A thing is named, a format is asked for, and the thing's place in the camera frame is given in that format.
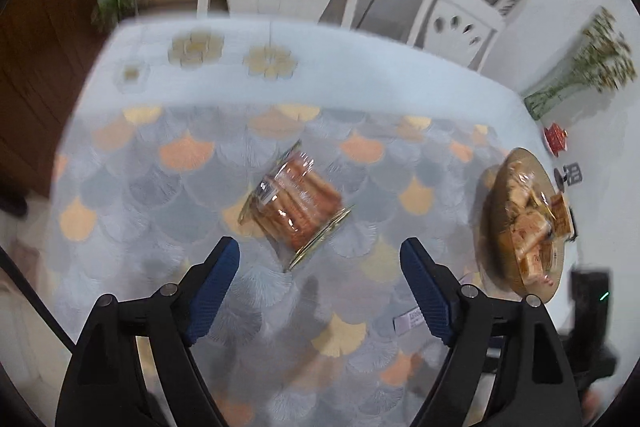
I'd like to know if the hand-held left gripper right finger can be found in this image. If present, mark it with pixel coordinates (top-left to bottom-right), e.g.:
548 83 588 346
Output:
400 237 583 427

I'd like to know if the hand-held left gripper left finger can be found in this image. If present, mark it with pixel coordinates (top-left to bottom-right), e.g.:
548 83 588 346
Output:
55 237 241 427

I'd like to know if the pile of snacks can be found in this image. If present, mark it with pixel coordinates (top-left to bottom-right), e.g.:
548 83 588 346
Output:
502 162 571 285

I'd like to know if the amber glass plate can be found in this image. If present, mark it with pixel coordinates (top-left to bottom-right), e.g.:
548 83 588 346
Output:
479 148 571 305

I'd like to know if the orange snack sticks clear packet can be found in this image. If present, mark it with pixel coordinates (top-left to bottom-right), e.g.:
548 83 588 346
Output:
237 141 355 270

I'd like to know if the small white label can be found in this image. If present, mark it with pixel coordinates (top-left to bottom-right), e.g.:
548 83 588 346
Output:
394 311 426 334

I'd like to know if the scalloped pattern table mat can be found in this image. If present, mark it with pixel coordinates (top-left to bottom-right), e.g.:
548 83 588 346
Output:
47 104 551 427

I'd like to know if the red ornament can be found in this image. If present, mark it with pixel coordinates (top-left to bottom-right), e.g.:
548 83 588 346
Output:
544 123 571 155

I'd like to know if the white flower print tablecloth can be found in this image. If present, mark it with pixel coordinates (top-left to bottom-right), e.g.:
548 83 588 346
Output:
65 14 576 308

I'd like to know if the glass vase with flowers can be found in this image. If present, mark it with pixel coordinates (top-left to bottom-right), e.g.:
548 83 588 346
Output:
522 7 638 120

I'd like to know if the brown wooden cabinet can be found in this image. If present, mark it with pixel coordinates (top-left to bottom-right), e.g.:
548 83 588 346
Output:
0 0 118 198

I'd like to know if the green potted plant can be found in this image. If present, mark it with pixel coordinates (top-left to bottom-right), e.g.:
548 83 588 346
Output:
90 0 151 32

